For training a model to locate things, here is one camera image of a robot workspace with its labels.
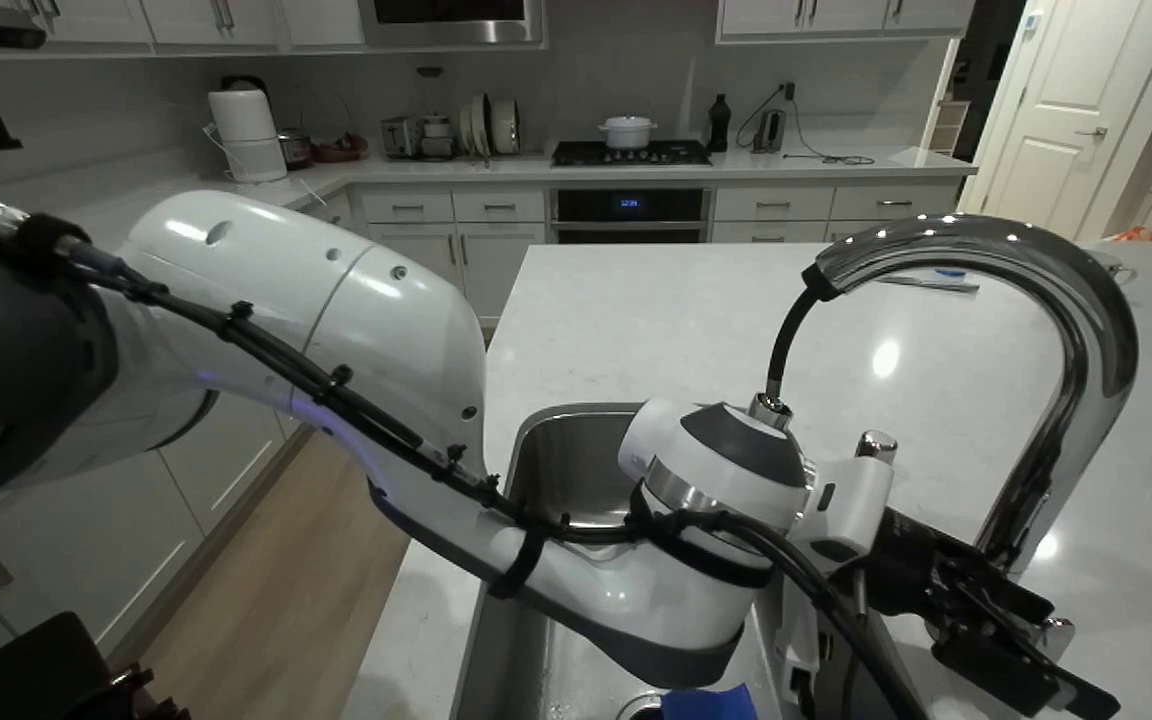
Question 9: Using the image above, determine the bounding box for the black gas stove top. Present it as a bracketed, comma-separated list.
[549, 137, 716, 172]

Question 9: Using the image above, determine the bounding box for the chrome gooseneck faucet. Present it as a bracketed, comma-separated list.
[744, 212, 1142, 578]

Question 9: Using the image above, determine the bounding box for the glass jar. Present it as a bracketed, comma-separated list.
[411, 63, 459, 165]
[381, 112, 418, 165]

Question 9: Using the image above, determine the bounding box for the white panel door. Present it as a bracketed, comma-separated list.
[968, 0, 1152, 242]

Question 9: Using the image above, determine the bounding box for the black built-in oven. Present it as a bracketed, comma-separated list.
[549, 180, 716, 249]

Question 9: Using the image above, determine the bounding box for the stainless steel sink basin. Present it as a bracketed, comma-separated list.
[449, 396, 935, 720]

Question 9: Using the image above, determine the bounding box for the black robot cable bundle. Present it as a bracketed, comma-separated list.
[0, 180, 935, 720]

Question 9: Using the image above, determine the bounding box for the black equipment stand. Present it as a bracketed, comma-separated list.
[0, 607, 155, 720]

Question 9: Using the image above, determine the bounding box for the red kitchen item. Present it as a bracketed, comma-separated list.
[310, 126, 373, 168]

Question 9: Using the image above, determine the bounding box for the white cooking pot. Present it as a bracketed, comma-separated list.
[595, 112, 660, 150]

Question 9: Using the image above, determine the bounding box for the chrome faucet lever handle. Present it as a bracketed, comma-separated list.
[1018, 607, 1083, 663]

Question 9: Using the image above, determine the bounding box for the dark bottle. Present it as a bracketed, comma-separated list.
[705, 86, 735, 156]

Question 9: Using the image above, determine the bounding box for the white cabinet door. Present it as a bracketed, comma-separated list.
[150, 393, 304, 540]
[0, 445, 195, 663]

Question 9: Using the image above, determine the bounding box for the steel over-range microwave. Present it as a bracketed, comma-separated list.
[356, 0, 551, 54]

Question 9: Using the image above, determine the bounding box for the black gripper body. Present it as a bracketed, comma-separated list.
[864, 509, 1006, 659]

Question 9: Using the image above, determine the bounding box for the small chrome cylinder cap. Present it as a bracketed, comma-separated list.
[852, 422, 904, 468]

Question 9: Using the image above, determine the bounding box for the dark bowl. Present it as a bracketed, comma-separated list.
[272, 126, 319, 172]

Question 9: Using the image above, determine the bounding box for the white paper towel roll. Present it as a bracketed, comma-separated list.
[203, 83, 290, 187]

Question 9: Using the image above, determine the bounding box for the white upper wall cabinet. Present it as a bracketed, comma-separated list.
[710, 0, 981, 44]
[12, 0, 367, 54]

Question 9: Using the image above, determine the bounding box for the white cabinet drawer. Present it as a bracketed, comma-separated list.
[823, 176, 963, 222]
[707, 218, 831, 249]
[449, 182, 551, 226]
[707, 180, 831, 226]
[301, 192, 356, 233]
[356, 182, 455, 226]

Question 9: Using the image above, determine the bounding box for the white plate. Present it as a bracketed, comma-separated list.
[484, 90, 528, 159]
[455, 90, 494, 159]

